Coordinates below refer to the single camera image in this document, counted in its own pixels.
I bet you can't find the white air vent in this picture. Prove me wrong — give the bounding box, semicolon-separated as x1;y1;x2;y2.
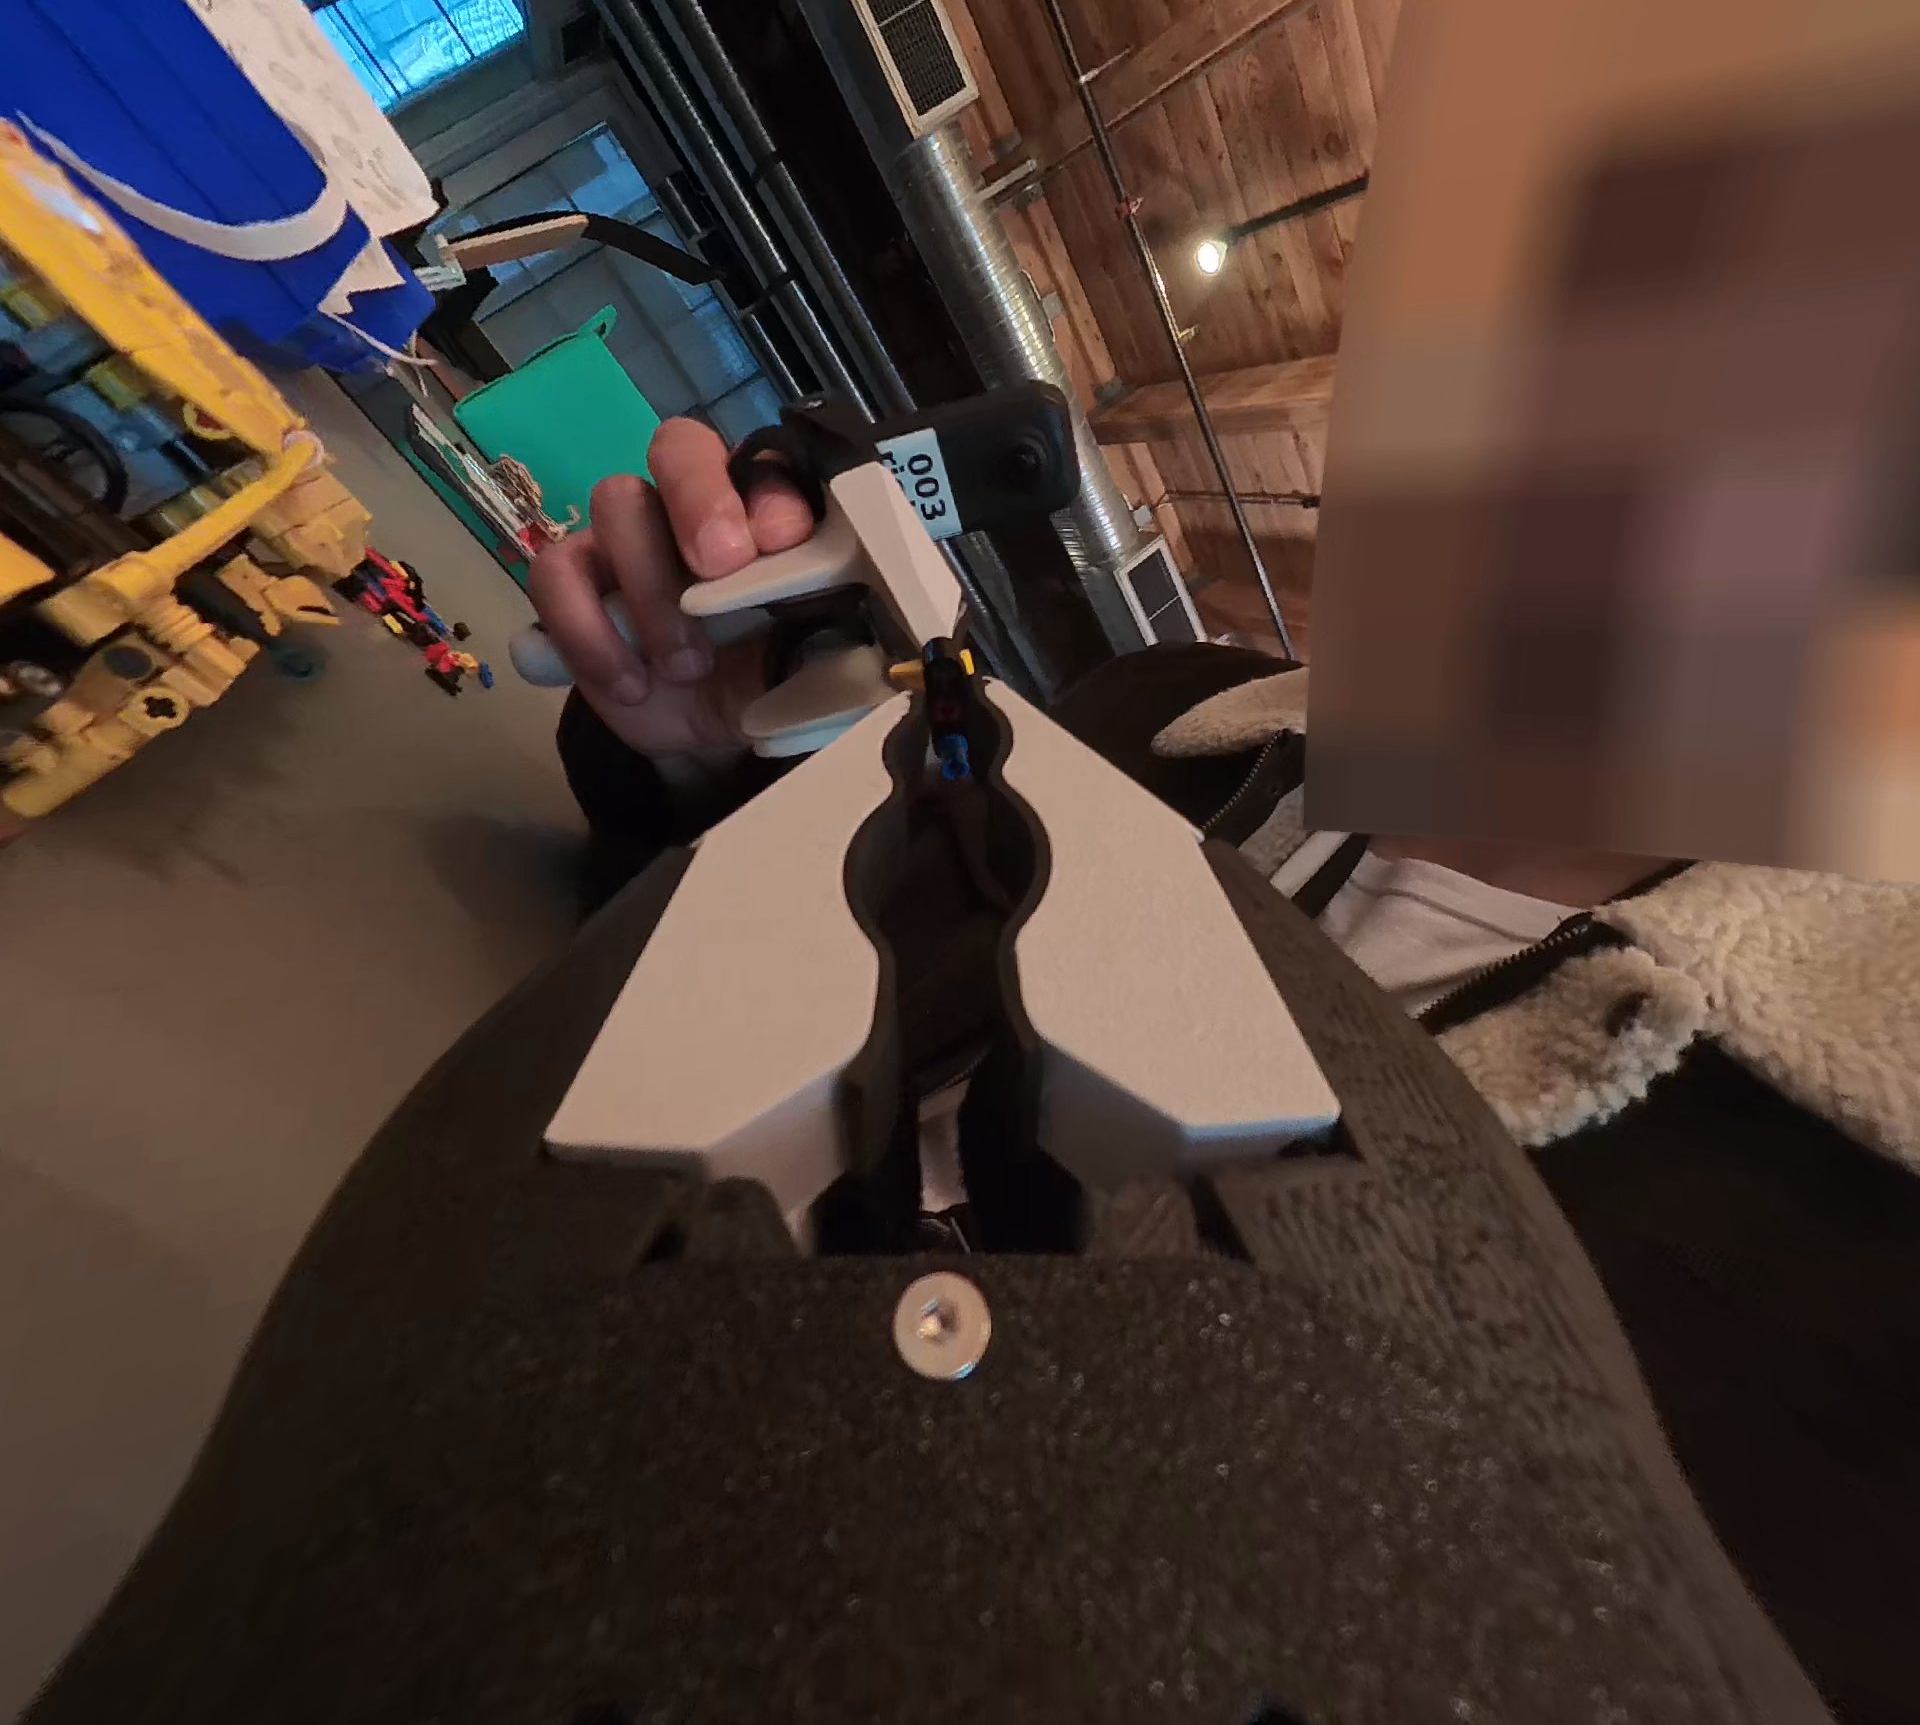
817;0;983;141
1117;535;1206;649

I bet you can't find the person's right forearm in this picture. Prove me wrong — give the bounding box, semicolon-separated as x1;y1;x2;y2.
554;690;760;891

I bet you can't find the white printed paper bag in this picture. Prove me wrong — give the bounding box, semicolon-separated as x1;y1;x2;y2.
61;0;442;242

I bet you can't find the person's right hand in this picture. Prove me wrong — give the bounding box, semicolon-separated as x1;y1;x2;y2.
529;416;823;761

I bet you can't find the white curved paper strip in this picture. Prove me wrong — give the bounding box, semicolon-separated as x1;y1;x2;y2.
14;113;353;267

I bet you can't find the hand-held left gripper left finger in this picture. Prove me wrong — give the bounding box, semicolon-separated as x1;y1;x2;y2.
543;690;920;1252

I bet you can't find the person's white shirt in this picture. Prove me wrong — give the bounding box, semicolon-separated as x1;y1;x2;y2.
1309;840;1597;1026

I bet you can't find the black brick assembly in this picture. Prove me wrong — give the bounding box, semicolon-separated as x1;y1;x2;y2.
919;643;997;785

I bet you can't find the black curved pole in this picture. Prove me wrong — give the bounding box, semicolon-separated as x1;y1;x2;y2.
577;213;716;290

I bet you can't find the pile of small coloured pins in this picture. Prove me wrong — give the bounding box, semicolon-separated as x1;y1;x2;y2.
336;547;498;696

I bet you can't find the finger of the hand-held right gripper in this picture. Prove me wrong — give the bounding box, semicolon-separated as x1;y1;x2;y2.
828;458;972;665
740;643;920;761

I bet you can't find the wooden sheet holder board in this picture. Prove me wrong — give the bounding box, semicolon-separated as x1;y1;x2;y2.
433;213;592;290

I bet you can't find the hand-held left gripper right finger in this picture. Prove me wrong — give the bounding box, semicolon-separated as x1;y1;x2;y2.
972;687;1345;1242

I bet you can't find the silver ventilation duct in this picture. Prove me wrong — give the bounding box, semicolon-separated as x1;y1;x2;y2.
734;0;1206;650

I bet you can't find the teal tray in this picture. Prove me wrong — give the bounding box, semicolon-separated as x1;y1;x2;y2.
409;396;531;560

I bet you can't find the yellow toy brick car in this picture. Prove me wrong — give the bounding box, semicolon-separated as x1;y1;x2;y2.
0;120;379;823

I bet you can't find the blue plastic bin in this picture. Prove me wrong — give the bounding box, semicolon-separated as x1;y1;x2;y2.
0;0;441;373

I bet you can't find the green bin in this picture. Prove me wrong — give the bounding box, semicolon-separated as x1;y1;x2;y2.
452;306;667;530

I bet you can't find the wooden stick model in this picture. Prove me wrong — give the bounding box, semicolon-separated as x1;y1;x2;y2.
473;450;577;550

